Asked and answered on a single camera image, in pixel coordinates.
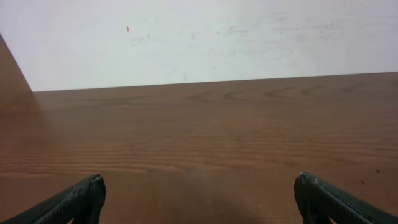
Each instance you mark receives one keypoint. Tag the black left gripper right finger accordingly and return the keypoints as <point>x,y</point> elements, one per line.
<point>319,202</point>

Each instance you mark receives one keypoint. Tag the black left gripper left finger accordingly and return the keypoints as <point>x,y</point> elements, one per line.
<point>79,204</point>

